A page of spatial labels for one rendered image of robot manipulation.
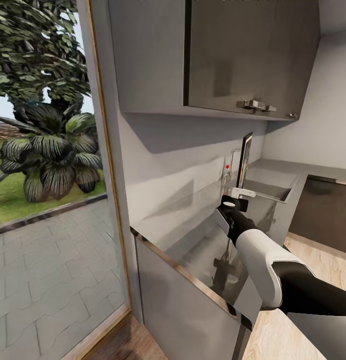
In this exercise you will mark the poster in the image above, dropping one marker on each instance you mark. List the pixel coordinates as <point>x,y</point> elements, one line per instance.
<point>245,153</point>

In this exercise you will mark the drop in sink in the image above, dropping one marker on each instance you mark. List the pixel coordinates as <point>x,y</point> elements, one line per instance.
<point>271,184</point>

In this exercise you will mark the dishwasher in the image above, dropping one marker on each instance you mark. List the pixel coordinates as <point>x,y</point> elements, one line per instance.
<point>244,333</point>

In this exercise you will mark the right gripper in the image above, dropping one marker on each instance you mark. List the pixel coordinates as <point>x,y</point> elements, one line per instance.
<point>242,203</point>

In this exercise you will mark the fixed window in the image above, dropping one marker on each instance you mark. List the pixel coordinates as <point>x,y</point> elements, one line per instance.
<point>64,289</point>

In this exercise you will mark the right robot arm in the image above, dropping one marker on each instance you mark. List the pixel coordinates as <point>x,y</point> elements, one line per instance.
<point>283,281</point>

